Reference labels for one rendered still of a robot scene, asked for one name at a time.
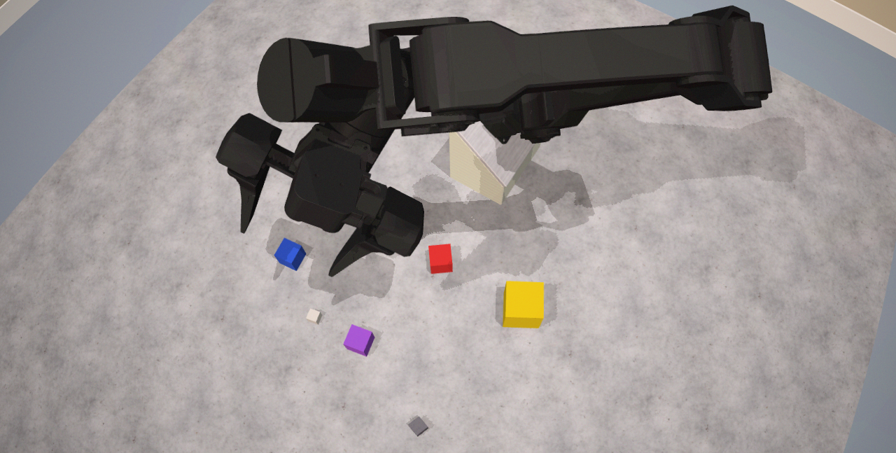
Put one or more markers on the blue cube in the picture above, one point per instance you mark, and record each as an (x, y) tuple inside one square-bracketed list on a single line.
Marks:
[(290, 254)]

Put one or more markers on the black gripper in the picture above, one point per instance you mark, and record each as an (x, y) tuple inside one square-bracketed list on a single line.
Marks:
[(250, 148)]

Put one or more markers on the red block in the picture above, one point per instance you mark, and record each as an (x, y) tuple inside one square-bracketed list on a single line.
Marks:
[(440, 258)]

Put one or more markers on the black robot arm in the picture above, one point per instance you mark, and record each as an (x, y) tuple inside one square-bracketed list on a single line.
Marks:
[(464, 72)]

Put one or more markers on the yellow block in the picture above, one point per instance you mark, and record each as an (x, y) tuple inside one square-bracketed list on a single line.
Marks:
[(523, 304)]

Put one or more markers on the purple block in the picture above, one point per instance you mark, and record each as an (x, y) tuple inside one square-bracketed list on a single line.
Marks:
[(359, 340)]

